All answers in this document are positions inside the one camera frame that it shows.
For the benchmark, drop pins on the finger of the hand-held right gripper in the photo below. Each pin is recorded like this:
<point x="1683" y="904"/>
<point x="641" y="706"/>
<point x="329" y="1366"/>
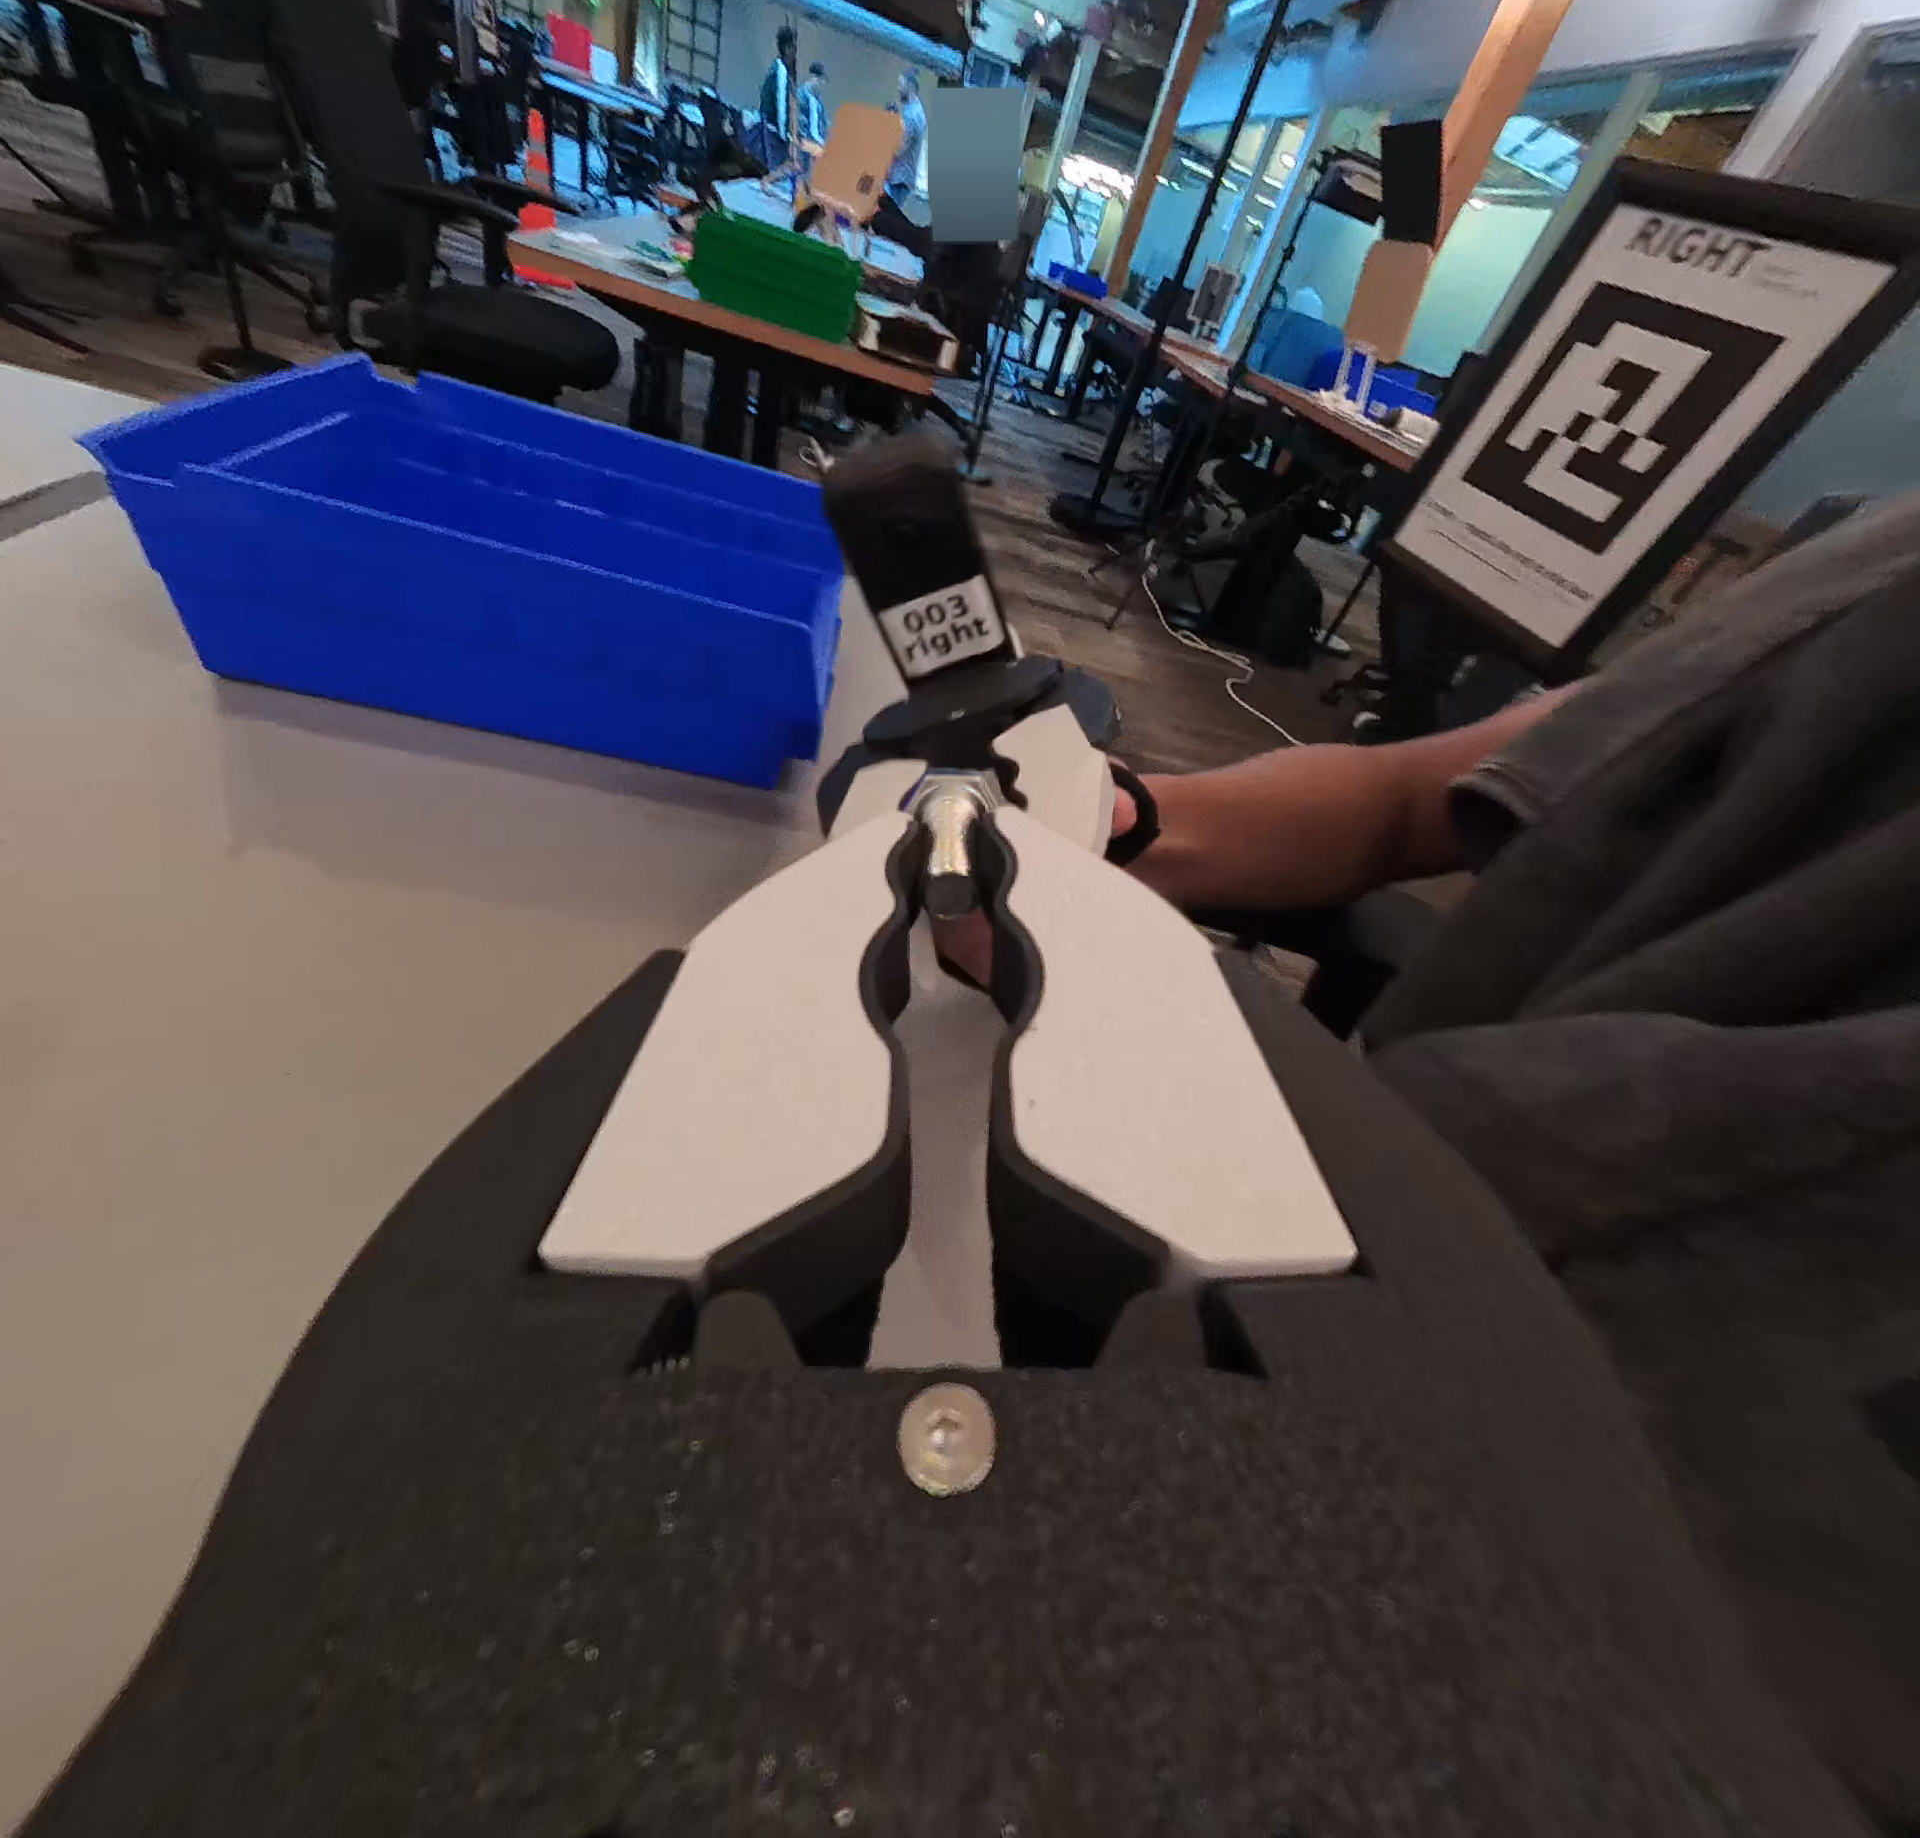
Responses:
<point x="861" y="795"/>
<point x="1065" y="781"/>

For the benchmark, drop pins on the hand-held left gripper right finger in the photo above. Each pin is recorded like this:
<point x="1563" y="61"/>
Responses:
<point x="1171" y="1103"/>

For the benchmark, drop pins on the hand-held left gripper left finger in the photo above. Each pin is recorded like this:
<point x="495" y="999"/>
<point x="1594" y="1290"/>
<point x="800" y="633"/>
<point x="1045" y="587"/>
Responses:
<point x="720" y="1103"/>

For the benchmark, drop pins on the large silver hex bolt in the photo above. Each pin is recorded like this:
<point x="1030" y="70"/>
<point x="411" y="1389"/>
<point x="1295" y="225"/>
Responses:
<point x="947" y="856"/>

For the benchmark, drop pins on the blue plastic bin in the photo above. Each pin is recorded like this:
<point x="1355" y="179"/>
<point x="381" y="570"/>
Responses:
<point x="451" y="579"/>

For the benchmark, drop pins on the person's right forearm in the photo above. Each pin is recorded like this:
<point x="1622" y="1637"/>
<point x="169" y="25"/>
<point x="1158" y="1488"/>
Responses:
<point x="1351" y="803"/>

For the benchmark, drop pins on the grey desk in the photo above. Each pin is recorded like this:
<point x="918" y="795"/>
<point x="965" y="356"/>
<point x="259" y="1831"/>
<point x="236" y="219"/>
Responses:
<point x="301" y="1043"/>

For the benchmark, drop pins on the person's right hand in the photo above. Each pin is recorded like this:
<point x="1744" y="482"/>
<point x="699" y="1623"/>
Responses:
<point x="1161" y="833"/>

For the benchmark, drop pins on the green crate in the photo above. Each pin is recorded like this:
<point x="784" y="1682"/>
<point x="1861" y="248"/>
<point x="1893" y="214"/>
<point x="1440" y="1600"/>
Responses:
<point x="772" y="279"/>

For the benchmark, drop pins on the tan board stand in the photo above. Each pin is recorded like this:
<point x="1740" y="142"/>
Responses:
<point x="1387" y="301"/>
<point x="859" y="159"/>

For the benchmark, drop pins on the brown wooden table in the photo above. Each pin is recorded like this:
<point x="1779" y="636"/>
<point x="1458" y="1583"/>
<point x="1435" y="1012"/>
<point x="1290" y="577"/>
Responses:
<point x="630" y="271"/>
<point x="1275" y="391"/>

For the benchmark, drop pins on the thin wooden pillar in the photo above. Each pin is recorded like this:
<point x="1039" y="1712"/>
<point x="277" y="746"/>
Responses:
<point x="1171" y="115"/>

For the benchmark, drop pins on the orange traffic cone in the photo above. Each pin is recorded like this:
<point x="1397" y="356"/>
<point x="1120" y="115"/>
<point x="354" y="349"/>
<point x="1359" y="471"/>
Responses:
<point x="534" y="205"/>

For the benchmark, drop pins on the black office chair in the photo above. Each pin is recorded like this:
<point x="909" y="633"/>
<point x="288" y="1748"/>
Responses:
<point x="375" y="144"/>

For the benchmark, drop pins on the black framed marker sign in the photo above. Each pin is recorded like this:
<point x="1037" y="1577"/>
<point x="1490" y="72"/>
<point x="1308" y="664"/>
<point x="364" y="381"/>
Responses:
<point x="1650" y="414"/>

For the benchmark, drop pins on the thick wooden pillar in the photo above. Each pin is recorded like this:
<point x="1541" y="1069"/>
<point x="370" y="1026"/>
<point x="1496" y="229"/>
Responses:
<point x="1516" y="70"/>

